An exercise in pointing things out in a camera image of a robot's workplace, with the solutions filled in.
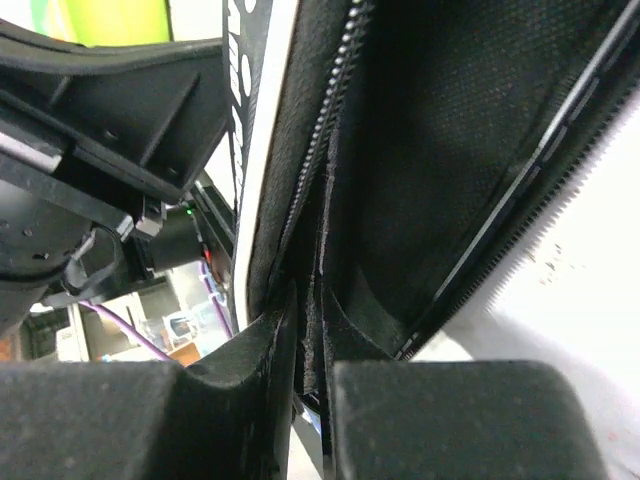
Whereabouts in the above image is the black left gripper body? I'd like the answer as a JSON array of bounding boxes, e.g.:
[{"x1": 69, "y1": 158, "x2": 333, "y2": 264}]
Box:
[{"x1": 1, "y1": 22, "x2": 227, "y2": 300}]

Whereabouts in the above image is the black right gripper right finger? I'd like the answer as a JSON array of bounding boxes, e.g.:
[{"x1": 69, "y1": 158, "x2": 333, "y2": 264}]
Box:
[{"x1": 319, "y1": 284, "x2": 611, "y2": 480}]

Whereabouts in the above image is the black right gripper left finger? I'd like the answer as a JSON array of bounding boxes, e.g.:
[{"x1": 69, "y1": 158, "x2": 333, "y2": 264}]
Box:
[{"x1": 1, "y1": 285, "x2": 297, "y2": 479}]

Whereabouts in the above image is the black sport racket bag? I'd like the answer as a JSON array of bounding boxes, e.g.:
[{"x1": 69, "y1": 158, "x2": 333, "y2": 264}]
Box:
[{"x1": 223, "y1": 1, "x2": 639, "y2": 404}]

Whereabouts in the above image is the green vegetable tray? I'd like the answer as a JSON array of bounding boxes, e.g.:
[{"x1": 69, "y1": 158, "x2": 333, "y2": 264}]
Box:
[{"x1": 29, "y1": 0, "x2": 173, "y2": 47}]

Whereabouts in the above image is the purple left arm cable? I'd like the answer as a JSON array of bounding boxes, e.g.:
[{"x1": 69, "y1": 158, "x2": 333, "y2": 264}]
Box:
[{"x1": 79, "y1": 259, "x2": 236, "y2": 362}]

